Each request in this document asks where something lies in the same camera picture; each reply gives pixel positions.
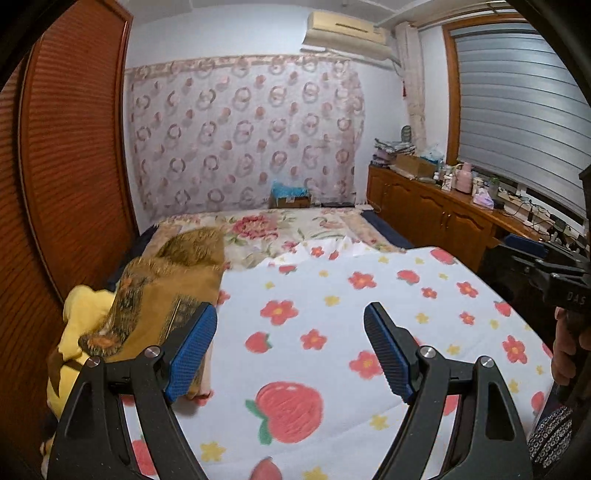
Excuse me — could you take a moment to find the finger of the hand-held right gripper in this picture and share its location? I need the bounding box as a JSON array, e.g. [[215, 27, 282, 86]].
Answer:
[[503, 233, 578, 264], [480, 242, 555, 305]]

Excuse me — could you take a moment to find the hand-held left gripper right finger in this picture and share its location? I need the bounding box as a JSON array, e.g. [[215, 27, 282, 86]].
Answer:
[[363, 302, 534, 480]]

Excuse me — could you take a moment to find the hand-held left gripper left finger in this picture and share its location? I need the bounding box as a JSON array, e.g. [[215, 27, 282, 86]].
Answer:
[[46, 302, 219, 480]]

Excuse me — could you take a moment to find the brown patterned shirt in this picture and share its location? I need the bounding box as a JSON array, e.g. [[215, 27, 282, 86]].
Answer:
[[78, 227, 228, 370]]

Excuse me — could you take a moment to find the person's right hand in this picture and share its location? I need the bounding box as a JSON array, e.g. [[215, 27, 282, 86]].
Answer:
[[551, 307, 589, 386]]

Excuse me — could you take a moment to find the pink thermos jug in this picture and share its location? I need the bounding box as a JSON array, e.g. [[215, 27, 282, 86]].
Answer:
[[455, 161, 476, 193]]

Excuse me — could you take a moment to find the white strawberry print sheet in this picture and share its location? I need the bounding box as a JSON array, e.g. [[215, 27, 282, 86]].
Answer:
[[120, 233, 555, 480]]

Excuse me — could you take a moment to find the wooden sideboard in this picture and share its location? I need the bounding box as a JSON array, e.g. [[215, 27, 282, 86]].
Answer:
[[367, 164, 573, 273]]

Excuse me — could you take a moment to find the yellow garment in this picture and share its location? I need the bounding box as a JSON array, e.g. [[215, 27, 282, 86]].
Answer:
[[39, 284, 121, 457]]

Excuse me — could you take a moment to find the dark blue bedsheet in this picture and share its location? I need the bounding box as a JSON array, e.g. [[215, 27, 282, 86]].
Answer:
[[360, 212, 416, 250]]

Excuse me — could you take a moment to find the open cardboard box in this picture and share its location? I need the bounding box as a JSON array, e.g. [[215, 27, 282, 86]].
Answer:
[[394, 153, 439, 181]]

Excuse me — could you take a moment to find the cream floral blanket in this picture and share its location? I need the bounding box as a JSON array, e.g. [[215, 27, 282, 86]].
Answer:
[[143, 208, 407, 271]]

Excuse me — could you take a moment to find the person's dotted dark clothing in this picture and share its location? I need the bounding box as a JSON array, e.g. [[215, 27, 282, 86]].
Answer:
[[526, 406, 578, 469]]

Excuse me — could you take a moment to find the grey window blind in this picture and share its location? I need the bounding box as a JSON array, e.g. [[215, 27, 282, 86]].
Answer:
[[452, 23, 591, 208]]

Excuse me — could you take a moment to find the stack of folded cloths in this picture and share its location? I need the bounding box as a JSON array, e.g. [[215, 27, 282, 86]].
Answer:
[[372, 137, 416, 168]]

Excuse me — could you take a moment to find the small cardboard box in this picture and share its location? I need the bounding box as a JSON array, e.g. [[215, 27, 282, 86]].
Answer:
[[269, 195, 312, 209]]

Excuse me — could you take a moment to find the beige tied curtain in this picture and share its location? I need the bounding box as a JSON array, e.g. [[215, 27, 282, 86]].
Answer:
[[392, 21, 428, 148]]

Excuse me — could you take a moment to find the wooden louvered wardrobe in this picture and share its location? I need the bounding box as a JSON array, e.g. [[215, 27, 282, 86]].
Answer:
[[0, 0, 139, 462]]

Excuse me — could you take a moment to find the wooden window frame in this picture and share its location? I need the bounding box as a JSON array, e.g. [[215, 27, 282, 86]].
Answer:
[[441, 18, 465, 167]]

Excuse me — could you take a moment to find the ring patterned sheer curtain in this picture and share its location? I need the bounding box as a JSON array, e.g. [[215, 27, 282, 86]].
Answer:
[[124, 53, 365, 220]]

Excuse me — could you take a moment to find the beige wall air conditioner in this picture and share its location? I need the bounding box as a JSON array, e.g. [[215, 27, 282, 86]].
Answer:
[[300, 10, 393, 63]]

